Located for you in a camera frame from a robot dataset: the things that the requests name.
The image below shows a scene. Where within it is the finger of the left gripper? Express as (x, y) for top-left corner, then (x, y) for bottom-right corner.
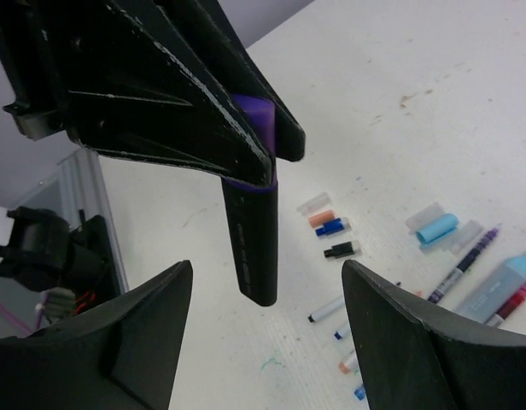
(0, 1), (275, 187)
(194, 1), (306, 161)

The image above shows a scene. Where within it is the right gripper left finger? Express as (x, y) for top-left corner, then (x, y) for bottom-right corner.
(0, 261), (193, 409)

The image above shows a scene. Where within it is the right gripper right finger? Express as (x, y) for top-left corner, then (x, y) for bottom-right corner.
(342, 260), (526, 410)

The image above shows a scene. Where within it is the blue ink gel pen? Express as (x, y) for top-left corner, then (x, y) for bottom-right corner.
(354, 384), (365, 401)

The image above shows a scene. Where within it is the purple ink gel pen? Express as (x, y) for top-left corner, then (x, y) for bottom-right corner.
(427, 224), (502, 304)

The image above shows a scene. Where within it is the peach capped white marker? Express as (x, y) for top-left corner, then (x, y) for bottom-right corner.
(338, 350), (359, 374)

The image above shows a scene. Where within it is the clear gel pen cap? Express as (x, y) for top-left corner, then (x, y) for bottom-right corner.
(296, 192), (331, 215)

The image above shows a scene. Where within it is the blue capped white marker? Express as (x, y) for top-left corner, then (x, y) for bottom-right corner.
(334, 321), (351, 340)

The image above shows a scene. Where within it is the peach marker cap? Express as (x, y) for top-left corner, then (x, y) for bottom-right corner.
(308, 209), (336, 228)

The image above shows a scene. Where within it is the black capped white marker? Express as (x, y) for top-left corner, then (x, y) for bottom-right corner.
(307, 296), (345, 323)

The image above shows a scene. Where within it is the light blue highlighter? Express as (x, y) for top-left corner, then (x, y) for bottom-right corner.
(453, 253), (526, 324)

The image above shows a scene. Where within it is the blue marker cap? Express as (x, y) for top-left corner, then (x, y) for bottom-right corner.
(315, 218), (350, 237)

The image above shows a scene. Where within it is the black marker cap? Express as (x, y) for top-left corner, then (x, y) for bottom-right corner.
(324, 241), (361, 259)

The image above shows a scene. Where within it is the pink ink gel pen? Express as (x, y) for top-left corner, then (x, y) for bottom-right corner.
(485, 282), (526, 327)

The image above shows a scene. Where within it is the light blue highlighter cap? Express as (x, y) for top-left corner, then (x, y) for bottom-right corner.
(416, 214), (459, 248)

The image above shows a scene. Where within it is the clear purple pen cap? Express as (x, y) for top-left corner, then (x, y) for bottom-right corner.
(405, 202), (444, 232)

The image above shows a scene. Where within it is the aluminium front rail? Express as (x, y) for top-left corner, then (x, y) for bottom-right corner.
(10, 149), (129, 296)

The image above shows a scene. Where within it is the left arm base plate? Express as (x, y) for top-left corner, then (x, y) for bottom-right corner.
(61, 209), (121, 315)

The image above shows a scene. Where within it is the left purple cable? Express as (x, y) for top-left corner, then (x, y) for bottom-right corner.
(0, 290), (49, 338)

